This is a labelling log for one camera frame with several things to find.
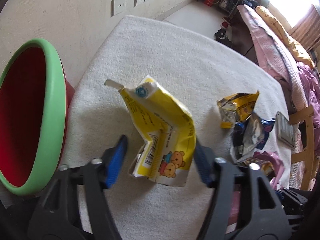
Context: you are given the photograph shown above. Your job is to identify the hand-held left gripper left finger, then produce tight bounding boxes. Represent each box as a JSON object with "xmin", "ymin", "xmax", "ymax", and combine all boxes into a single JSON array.
[{"xmin": 30, "ymin": 134, "xmax": 128, "ymax": 240}]

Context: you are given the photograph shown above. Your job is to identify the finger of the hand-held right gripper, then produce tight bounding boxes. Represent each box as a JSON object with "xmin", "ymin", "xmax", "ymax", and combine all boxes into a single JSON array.
[{"xmin": 274, "ymin": 189, "xmax": 309, "ymax": 217}]

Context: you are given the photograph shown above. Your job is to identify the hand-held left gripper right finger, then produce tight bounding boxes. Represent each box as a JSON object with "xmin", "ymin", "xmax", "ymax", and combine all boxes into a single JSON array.
[{"xmin": 194, "ymin": 142, "xmax": 288, "ymax": 240}]

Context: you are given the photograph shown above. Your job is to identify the dark printed wrapper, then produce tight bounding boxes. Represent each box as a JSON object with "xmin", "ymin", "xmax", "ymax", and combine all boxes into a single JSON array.
[{"xmin": 246, "ymin": 156, "xmax": 275, "ymax": 177}]

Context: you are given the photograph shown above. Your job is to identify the pink plastic wrapper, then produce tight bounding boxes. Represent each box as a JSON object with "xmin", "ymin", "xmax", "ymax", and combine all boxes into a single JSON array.
[{"xmin": 229, "ymin": 151, "xmax": 284, "ymax": 224}]

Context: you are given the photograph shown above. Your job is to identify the yellow milk carton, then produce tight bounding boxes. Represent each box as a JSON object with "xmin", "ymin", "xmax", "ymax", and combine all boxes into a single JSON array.
[{"xmin": 104, "ymin": 75, "xmax": 197, "ymax": 187}]

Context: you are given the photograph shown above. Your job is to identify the blue snack wrapper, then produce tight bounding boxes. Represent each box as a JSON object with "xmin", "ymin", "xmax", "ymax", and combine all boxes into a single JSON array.
[{"xmin": 230, "ymin": 112, "xmax": 277, "ymax": 163}]

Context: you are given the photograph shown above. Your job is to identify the gold yellow snack wrapper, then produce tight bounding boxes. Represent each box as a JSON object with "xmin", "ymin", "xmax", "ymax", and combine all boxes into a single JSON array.
[{"xmin": 217, "ymin": 91, "xmax": 260, "ymax": 130}]

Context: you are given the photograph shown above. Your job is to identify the red bin with green rim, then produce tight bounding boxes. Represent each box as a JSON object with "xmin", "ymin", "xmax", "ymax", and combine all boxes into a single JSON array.
[{"xmin": 0, "ymin": 38, "xmax": 75, "ymax": 197}]

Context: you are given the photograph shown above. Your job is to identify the wooden chair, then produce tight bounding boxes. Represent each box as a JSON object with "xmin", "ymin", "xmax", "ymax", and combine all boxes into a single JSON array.
[{"xmin": 289, "ymin": 105, "xmax": 318, "ymax": 191}]

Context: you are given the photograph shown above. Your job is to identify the smartphone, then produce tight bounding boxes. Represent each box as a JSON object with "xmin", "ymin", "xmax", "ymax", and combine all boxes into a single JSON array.
[{"xmin": 276, "ymin": 111, "xmax": 295, "ymax": 151}]

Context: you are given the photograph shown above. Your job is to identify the purple garment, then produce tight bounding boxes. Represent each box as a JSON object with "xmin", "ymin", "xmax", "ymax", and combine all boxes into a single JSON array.
[{"xmin": 297, "ymin": 62, "xmax": 320, "ymax": 135}]

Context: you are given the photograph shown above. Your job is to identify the black shoes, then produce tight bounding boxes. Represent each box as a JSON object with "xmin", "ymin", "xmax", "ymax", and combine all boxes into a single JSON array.
[{"xmin": 214, "ymin": 29, "xmax": 234, "ymax": 47}]

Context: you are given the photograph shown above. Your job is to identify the pink bed sheet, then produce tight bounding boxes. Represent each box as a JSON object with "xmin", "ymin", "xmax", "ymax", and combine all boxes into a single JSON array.
[{"xmin": 236, "ymin": 4, "xmax": 293, "ymax": 80}]

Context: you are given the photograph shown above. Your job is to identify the yellow quilt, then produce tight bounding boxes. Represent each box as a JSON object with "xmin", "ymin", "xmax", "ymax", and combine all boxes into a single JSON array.
[{"xmin": 255, "ymin": 5, "xmax": 315, "ymax": 68}]

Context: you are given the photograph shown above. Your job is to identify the patterned curtain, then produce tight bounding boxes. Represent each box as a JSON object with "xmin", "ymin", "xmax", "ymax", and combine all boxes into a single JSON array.
[{"xmin": 287, "ymin": 4, "xmax": 320, "ymax": 53}]

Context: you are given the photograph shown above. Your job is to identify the dark clothes heap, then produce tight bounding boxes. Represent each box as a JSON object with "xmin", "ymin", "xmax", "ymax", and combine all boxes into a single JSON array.
[{"xmin": 237, "ymin": 0, "xmax": 270, "ymax": 8}]

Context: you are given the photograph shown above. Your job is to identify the white wall plate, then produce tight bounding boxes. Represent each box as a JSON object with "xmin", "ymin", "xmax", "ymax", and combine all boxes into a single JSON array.
[{"xmin": 111, "ymin": 0, "xmax": 125, "ymax": 17}]

